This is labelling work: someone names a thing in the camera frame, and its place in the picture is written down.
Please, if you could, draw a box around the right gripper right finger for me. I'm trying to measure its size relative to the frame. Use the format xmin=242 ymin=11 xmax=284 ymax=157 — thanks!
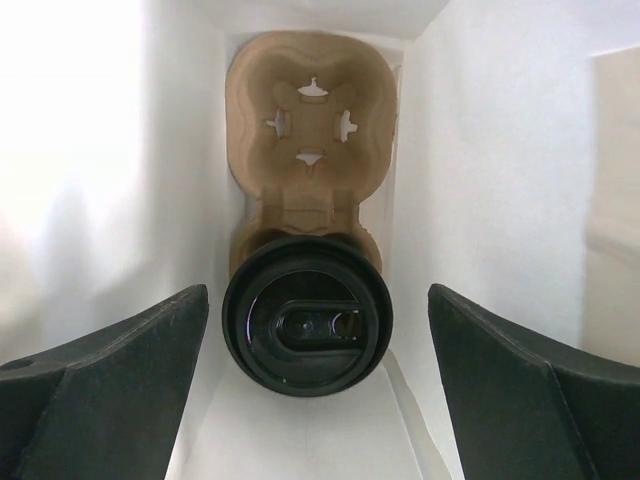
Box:
xmin=428 ymin=284 xmax=639 ymax=479

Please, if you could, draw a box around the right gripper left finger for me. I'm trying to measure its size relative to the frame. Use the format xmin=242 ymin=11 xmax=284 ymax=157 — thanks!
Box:
xmin=1 ymin=285 xmax=209 ymax=479

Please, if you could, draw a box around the black coffee lid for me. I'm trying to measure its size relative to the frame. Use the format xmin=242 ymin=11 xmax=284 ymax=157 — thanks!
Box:
xmin=221 ymin=235 xmax=394 ymax=398

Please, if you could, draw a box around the light blue paper bag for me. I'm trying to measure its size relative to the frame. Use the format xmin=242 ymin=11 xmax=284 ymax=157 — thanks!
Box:
xmin=1 ymin=1 xmax=639 ymax=479

